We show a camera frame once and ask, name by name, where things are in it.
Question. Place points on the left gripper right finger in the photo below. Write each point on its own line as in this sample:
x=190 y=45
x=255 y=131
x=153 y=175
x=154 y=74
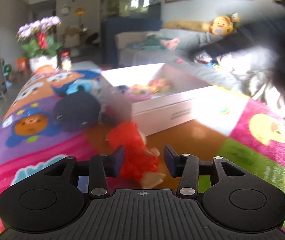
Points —
x=188 y=168

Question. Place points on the glass jar red lid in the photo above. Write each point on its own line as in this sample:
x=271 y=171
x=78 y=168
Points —
x=66 y=61

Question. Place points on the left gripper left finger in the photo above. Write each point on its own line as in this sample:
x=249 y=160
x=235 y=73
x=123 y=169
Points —
x=98 y=168

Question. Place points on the pink orchid flower pot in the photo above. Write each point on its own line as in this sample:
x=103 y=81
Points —
x=39 y=44

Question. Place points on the white cardboard box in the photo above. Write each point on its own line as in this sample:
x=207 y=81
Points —
x=187 y=99

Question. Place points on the yellow monkey plush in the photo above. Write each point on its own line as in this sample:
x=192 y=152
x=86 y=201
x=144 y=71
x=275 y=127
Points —
x=223 y=25

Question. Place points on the grey sofa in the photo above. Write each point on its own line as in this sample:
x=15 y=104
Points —
x=247 y=71

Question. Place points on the green cloth on sofa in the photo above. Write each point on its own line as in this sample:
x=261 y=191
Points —
x=152 y=43

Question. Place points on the red haired doll figure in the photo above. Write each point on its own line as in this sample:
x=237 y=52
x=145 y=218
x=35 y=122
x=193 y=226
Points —
x=141 y=164

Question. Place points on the glass fish tank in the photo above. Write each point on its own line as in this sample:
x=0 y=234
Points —
x=150 y=9

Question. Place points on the black plush toy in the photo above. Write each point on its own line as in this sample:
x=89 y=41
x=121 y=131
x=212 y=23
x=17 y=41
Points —
x=77 y=111

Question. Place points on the blue plush toy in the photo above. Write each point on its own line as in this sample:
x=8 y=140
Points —
x=85 y=85

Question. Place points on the orange bowl toy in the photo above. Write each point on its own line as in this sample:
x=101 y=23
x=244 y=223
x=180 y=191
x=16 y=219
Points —
x=46 y=69

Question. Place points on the pink pig plush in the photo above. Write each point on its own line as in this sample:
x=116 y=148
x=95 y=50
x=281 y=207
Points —
x=170 y=44

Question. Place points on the colourful cartoon play mat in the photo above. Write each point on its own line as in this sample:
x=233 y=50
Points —
x=239 y=128

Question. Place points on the beige dining chair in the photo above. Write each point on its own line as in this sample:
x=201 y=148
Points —
x=72 y=40

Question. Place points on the yellow pudding toy figure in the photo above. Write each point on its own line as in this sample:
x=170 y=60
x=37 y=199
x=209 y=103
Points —
x=140 y=93

